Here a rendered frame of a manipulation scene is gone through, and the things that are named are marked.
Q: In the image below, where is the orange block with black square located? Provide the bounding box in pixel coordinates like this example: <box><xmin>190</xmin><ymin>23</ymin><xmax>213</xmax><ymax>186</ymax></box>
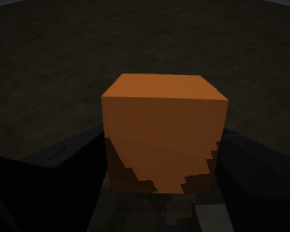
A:
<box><xmin>101</xmin><ymin>73</ymin><xmax>229</xmax><ymax>194</ymax></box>

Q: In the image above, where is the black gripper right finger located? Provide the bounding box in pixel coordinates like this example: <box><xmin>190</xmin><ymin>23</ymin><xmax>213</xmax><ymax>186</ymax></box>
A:
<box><xmin>215</xmin><ymin>128</ymin><xmax>290</xmax><ymax>232</ymax></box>

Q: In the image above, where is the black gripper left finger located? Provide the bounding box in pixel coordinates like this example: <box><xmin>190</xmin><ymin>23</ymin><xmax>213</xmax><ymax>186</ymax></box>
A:
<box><xmin>0</xmin><ymin>123</ymin><xmax>109</xmax><ymax>232</ymax></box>

